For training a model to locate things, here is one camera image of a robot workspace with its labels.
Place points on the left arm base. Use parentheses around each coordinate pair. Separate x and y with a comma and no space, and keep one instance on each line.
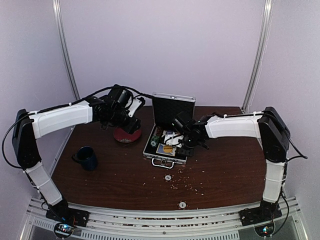
(68,219)

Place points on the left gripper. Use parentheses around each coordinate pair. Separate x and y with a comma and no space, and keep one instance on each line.
(131,127)

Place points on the aluminium front rail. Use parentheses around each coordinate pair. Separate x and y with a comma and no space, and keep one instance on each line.
(222,223)

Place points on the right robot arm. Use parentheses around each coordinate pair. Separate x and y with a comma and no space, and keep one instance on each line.
(266,126)

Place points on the blue card deck box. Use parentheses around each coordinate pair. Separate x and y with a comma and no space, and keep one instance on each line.
(160,150)

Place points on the red floral plate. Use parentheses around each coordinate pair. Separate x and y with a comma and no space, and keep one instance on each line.
(123,137)

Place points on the dark blue mug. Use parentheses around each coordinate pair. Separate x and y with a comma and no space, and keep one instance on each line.
(86,157)

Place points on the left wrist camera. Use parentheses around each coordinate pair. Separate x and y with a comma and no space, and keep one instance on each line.
(122,100)

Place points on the green chip stack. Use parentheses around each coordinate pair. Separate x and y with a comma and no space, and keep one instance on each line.
(155,141)

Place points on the red card deck box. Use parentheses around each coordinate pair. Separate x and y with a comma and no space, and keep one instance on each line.
(165,133)

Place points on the orange black chip stack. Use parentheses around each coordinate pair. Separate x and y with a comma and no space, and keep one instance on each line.
(158,131)

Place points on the right aluminium frame post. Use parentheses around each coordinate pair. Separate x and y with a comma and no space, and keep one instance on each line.
(261,48)

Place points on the yellow big blind button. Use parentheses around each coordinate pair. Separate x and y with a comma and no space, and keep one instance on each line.
(168,149)

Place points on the left aluminium frame post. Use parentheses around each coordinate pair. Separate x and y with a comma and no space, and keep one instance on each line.
(64,47)

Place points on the aluminium frame post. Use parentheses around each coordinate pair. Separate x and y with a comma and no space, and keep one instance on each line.
(261,48)
(64,47)

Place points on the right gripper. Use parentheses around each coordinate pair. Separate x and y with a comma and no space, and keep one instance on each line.
(188,153)

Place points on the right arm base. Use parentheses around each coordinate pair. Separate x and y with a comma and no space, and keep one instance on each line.
(262,217)

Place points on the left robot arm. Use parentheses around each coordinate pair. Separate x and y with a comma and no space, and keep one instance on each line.
(30,126)

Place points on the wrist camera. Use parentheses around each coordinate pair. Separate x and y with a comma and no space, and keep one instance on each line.
(177,132)
(122,100)

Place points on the red white chip front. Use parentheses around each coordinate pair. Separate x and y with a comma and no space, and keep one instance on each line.
(182,205)

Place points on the aluminium poker case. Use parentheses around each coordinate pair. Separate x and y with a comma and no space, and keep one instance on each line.
(165,107)

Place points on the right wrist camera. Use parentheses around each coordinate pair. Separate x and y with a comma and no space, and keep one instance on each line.
(177,132)

